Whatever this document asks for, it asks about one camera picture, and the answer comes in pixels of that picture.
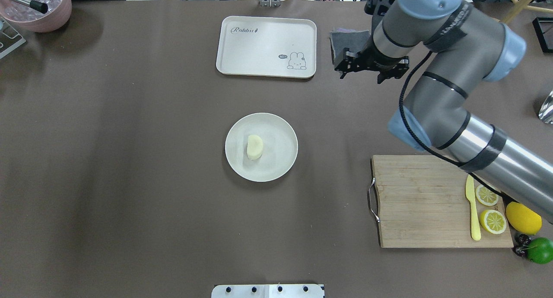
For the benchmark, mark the upper lemon half slice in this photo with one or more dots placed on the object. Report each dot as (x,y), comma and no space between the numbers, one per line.
(485,196)

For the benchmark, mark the yellow plastic knife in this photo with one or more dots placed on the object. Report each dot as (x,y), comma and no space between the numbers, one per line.
(470,195)

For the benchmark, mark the bamboo cutting board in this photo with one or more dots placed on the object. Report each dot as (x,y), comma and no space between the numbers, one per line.
(421,203)

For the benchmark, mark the steel scoop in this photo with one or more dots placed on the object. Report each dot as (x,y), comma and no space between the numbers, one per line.
(545,113)

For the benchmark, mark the green lime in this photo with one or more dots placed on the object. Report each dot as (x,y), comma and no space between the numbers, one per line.
(540,251)

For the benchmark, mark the steel muddler in bowl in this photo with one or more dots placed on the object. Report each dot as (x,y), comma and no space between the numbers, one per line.
(33,4)

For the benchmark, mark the white wire cup rack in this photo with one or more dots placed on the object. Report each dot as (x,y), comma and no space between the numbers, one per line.
(10,38)

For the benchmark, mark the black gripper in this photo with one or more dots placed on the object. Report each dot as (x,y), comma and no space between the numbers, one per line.
(376,59)

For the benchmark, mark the round cream plate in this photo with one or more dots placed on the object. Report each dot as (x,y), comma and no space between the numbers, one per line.
(280,147)

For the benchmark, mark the whole yellow lemon near lime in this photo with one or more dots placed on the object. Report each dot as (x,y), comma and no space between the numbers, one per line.
(523,219)

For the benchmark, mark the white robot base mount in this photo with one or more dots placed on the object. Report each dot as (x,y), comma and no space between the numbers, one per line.
(269,291)

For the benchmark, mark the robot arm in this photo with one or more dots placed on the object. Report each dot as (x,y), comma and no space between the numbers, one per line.
(469,47)

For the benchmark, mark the wooden cup tree stand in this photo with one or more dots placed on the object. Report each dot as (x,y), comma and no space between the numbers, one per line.
(519,6)

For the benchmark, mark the cream rabbit serving tray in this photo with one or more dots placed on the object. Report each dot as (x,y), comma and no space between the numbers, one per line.
(267,47)

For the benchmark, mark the white steamed bun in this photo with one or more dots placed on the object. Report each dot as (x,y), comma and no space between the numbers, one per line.
(255,147)

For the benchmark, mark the lower lemon half slice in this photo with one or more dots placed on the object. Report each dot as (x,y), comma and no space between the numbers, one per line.
(493,221)

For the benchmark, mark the grey folded cloth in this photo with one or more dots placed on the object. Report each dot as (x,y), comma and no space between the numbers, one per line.
(347,38)

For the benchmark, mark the lemon half slice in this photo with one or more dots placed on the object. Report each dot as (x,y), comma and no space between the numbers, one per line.
(485,196)
(493,221)

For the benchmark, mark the dark cherries beside lime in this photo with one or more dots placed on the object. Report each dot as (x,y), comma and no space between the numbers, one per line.
(522,242)

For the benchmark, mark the pink bowl with ice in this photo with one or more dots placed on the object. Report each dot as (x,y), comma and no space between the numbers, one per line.
(37,15)

